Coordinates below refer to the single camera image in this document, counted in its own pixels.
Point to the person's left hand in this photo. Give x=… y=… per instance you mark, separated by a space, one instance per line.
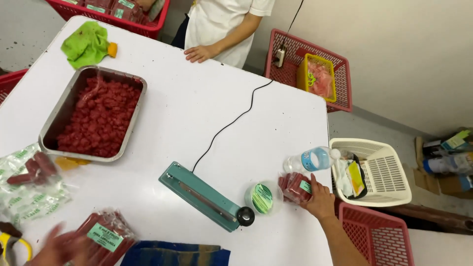
x=61 y=251

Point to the person's right hand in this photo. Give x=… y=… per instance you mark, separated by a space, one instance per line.
x=322 y=202

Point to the person's left fingers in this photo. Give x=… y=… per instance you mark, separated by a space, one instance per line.
x=55 y=232

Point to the small red sausage packet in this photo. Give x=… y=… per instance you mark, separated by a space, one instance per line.
x=293 y=187

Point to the pile of green printed bags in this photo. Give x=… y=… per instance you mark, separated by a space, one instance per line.
x=31 y=201

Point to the large sealed red sausage packet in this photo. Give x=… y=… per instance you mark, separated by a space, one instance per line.
x=109 y=236

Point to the open bag of red sausages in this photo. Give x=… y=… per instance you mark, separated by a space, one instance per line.
x=35 y=170

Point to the yellow sponge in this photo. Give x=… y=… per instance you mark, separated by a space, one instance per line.
x=70 y=163

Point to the metal tray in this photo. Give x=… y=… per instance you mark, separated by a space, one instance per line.
x=61 y=114

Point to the blue cloth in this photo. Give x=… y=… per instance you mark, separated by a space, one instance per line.
x=173 y=254

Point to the heap of red meat pieces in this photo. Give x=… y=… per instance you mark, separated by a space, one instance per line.
x=99 y=118

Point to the teal impulse heat sealer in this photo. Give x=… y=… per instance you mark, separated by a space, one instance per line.
x=201 y=197

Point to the green cloth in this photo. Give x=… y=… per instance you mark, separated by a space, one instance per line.
x=85 y=44

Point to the orange sponge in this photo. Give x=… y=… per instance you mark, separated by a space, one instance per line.
x=112 y=50

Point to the green label roll in tub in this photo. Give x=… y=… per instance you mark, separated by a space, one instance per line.
x=262 y=198

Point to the red basket of sausage packets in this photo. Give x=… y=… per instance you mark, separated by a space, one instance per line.
x=111 y=13

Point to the clear plastic water bottle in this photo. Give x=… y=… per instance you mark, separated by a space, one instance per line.
x=312 y=159

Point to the white power strip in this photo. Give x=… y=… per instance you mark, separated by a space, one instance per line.
x=280 y=57

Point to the white crumpled plastic bag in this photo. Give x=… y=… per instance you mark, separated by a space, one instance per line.
x=342 y=177

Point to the yellow plastic basket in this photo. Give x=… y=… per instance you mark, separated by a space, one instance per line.
x=303 y=75

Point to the red basket holding yellow basket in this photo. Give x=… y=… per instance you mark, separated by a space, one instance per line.
x=292 y=51

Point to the green plastic scissors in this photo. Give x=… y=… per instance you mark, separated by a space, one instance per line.
x=311 y=79

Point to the yellow packet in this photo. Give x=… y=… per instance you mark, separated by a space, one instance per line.
x=355 y=178

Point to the pink plastic bags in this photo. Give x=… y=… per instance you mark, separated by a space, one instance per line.
x=322 y=80

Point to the black tray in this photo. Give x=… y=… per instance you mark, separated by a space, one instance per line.
x=361 y=184

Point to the empty red plastic basket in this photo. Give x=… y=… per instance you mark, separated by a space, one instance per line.
x=377 y=232

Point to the white plastic basket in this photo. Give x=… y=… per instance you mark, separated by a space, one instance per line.
x=386 y=173

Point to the brown pipe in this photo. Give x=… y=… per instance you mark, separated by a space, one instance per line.
x=432 y=217

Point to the heap of cardboard and bottles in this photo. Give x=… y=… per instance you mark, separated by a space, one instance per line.
x=449 y=162

